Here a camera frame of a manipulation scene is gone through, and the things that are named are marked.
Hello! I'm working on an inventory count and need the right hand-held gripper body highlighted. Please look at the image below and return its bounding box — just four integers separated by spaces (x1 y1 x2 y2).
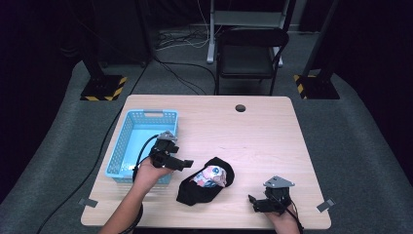
263 175 296 215

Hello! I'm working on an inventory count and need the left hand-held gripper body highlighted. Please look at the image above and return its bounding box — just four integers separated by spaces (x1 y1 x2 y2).
149 130 180 170

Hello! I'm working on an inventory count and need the black printed sock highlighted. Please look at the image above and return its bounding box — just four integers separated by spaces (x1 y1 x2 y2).
175 156 236 207

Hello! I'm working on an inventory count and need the blue plastic basket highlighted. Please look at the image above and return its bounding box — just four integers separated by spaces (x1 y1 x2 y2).
104 109 179 185

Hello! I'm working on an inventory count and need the person's right hand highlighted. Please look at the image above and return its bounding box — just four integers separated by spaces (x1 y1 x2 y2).
264 202 299 226

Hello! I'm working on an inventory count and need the person's left hand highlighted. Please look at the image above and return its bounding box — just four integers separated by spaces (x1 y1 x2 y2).
133 156 173 193

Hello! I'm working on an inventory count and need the grey tape strip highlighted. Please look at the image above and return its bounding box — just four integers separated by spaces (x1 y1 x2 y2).
77 198 99 209
316 198 336 214

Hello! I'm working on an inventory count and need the black stand with striped base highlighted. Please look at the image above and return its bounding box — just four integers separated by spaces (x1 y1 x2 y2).
79 0 129 101
293 0 341 100

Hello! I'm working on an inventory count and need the black folding chair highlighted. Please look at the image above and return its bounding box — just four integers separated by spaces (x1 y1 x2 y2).
214 26 290 97

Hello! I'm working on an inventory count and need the white metal rack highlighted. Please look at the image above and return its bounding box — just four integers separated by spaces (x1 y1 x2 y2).
206 0 291 68

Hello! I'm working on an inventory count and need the black equipment cabinet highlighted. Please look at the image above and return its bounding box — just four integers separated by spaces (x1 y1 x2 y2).
91 0 154 67

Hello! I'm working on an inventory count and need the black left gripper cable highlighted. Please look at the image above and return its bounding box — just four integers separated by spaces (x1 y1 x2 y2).
119 134 161 234

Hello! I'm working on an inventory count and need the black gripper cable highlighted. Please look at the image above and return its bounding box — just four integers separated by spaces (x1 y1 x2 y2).
285 198 305 234
119 134 161 234

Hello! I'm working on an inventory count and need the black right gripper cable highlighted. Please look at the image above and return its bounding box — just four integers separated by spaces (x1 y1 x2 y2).
285 198 305 234

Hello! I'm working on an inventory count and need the long black floor cable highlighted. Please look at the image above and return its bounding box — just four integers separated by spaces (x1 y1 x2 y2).
35 62 150 234

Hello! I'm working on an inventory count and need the tangle of floor cables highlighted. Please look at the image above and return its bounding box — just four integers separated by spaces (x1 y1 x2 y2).
155 0 217 53

